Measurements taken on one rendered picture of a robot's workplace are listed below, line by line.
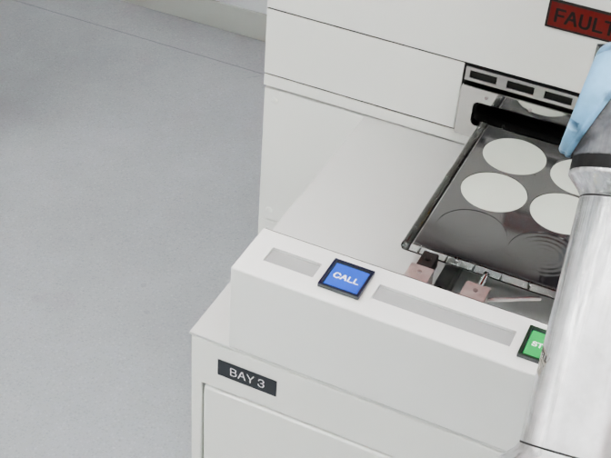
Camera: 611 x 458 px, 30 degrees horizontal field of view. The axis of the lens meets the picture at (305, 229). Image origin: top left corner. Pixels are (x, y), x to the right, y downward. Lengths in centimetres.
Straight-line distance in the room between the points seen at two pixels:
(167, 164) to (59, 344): 77
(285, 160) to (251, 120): 135
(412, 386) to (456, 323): 10
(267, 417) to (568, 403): 65
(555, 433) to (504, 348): 35
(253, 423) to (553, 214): 53
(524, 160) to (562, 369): 81
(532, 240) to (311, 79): 57
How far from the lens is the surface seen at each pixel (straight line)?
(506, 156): 182
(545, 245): 166
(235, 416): 163
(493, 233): 166
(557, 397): 105
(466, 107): 192
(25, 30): 398
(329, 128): 206
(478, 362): 138
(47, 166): 330
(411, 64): 194
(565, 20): 182
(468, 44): 188
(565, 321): 106
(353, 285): 143
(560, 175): 180
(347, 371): 147
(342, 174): 186
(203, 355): 158
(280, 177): 217
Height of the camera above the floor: 190
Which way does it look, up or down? 38 degrees down
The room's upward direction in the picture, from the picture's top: 5 degrees clockwise
